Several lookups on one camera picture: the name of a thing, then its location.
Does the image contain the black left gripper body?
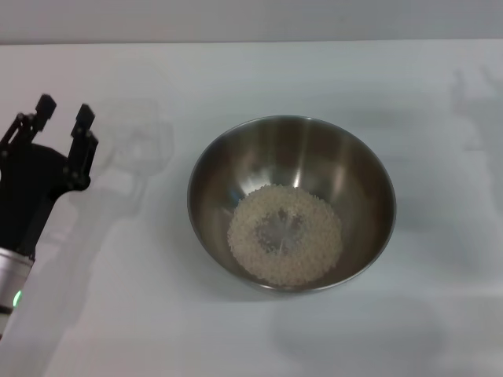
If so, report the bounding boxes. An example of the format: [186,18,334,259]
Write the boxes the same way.
[0,142,92,261]

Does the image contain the clear plastic measuring cup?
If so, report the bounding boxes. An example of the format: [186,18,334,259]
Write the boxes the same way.
[106,100,174,176]

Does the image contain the white rice grains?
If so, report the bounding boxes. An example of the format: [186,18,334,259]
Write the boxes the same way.
[228,187,343,287]

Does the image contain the stainless steel mixing bowl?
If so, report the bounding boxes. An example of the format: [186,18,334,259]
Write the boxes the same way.
[186,114,398,302]

